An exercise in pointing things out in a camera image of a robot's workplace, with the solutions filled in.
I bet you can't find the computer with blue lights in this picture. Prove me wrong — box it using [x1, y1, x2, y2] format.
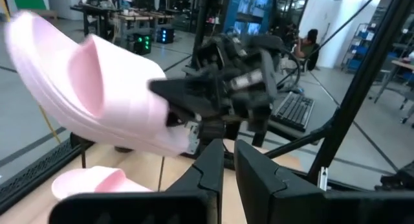
[157, 27, 176, 45]

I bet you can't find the metal rack with blue bins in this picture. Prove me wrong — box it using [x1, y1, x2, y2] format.
[342, 22, 376, 73]

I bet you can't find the yellow hanging cable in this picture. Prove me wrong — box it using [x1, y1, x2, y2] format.
[0, 0, 63, 144]

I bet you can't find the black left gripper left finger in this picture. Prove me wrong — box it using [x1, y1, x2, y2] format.
[48, 139, 226, 224]

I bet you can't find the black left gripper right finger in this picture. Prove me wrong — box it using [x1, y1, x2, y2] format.
[234, 139, 414, 224]

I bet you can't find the black computer keyboard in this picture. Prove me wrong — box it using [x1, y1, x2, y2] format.
[270, 91, 316, 133]

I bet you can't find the pink slide sandal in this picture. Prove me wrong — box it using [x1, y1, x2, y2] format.
[50, 165, 153, 201]
[5, 10, 192, 157]

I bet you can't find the computer with green lights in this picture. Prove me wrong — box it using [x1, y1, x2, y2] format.
[133, 32, 153, 56]

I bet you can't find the large blue display screen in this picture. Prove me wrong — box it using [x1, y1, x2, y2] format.
[223, 0, 276, 37]

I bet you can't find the wooden top workbench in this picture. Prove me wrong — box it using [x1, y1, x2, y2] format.
[70, 3, 176, 41]

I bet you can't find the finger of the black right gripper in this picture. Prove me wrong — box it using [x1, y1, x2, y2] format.
[165, 111, 195, 127]
[148, 75, 223, 117]

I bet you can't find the person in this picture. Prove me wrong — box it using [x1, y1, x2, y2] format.
[292, 28, 320, 72]

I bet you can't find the black aluminium rig frame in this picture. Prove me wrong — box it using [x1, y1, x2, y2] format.
[265, 0, 414, 192]

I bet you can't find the wooden shelf with black frame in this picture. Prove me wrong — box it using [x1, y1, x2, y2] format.
[0, 146, 201, 224]

